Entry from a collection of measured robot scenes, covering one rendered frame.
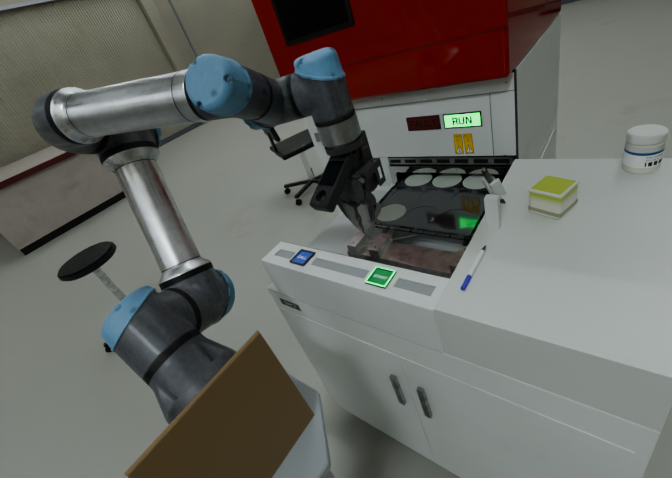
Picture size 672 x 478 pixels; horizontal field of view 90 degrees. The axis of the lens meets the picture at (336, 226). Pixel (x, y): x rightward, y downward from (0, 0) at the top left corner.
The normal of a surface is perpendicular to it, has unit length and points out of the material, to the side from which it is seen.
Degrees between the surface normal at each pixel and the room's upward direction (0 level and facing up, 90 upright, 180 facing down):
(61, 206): 90
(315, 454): 0
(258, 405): 90
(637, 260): 0
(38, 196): 90
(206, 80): 64
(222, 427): 90
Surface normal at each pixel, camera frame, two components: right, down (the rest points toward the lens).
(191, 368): 0.03, -0.69
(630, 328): -0.30, -0.80
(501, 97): -0.56, 0.59
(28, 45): 0.77, 0.12
